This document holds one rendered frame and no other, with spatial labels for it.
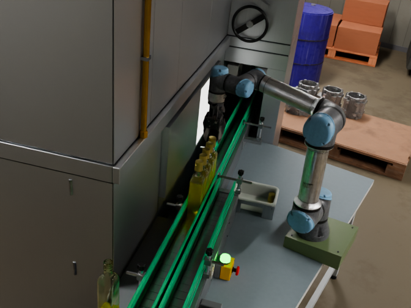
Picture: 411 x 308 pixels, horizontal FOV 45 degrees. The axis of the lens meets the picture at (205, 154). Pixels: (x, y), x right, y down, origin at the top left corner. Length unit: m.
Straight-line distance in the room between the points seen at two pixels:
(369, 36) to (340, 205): 5.11
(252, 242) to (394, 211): 2.13
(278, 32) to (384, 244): 1.78
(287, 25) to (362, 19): 5.13
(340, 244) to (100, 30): 1.45
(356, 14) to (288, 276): 6.20
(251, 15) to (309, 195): 1.26
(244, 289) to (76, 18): 1.25
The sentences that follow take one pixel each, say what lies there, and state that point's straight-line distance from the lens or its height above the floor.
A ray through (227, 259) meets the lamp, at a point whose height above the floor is 0.85.
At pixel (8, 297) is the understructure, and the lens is 2.19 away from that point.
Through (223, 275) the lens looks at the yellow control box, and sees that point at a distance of 2.10.
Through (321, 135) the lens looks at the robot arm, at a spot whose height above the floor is 1.40.
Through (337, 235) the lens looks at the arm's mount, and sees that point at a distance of 2.39.
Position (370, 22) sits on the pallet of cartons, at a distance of 8.02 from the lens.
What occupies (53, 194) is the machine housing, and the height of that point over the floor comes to 1.23.
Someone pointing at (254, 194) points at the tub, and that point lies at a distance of 2.62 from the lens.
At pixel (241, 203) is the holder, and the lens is 2.47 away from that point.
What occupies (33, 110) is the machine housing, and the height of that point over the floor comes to 1.53.
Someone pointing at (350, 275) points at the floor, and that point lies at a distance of 3.49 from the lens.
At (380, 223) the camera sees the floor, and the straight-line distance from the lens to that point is 4.08.
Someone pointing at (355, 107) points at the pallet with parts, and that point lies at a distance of 5.26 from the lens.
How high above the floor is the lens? 2.20
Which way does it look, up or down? 29 degrees down
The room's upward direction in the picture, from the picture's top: 6 degrees clockwise
